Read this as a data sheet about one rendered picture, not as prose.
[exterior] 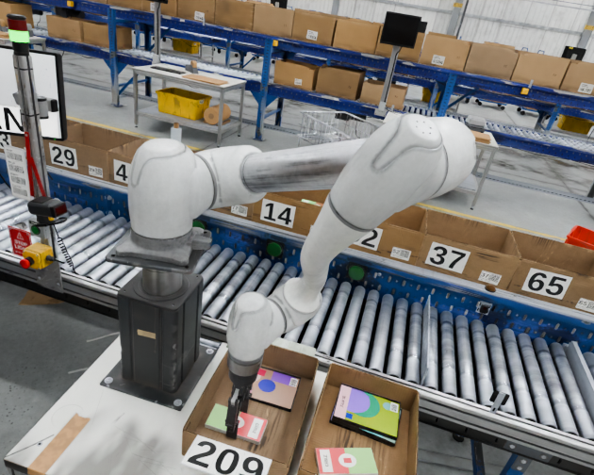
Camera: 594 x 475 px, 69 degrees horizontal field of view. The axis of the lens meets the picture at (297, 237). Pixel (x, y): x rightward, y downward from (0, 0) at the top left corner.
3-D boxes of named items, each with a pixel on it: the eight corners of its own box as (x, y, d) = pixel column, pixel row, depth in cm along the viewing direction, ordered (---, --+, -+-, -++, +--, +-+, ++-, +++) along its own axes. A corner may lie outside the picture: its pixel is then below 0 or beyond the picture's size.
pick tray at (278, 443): (179, 455, 112) (180, 430, 107) (234, 355, 145) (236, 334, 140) (284, 491, 108) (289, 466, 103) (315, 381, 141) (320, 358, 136)
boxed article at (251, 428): (215, 406, 126) (215, 402, 125) (267, 423, 123) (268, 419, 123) (204, 428, 119) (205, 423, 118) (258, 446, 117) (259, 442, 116)
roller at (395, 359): (384, 384, 151) (387, 374, 148) (395, 303, 195) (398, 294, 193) (398, 389, 150) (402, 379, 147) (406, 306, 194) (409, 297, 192)
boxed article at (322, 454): (376, 477, 114) (378, 473, 113) (318, 478, 111) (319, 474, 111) (370, 450, 121) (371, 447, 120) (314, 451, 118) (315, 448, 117)
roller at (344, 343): (330, 368, 154) (333, 357, 152) (354, 290, 199) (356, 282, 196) (343, 371, 153) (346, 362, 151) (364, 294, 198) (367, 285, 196)
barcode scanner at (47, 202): (58, 233, 150) (52, 204, 146) (31, 228, 153) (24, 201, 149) (73, 225, 156) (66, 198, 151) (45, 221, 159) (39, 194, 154)
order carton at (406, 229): (329, 243, 197) (337, 210, 189) (341, 219, 223) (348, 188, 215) (415, 267, 190) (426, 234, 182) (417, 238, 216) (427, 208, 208)
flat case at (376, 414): (396, 441, 122) (397, 437, 121) (331, 418, 125) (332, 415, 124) (399, 404, 133) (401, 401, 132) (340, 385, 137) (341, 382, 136)
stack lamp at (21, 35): (6, 40, 130) (2, 17, 127) (20, 39, 134) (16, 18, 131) (20, 42, 129) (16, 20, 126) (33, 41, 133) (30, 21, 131)
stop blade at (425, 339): (420, 385, 150) (427, 368, 146) (422, 311, 190) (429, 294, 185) (421, 386, 150) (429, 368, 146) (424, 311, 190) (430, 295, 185)
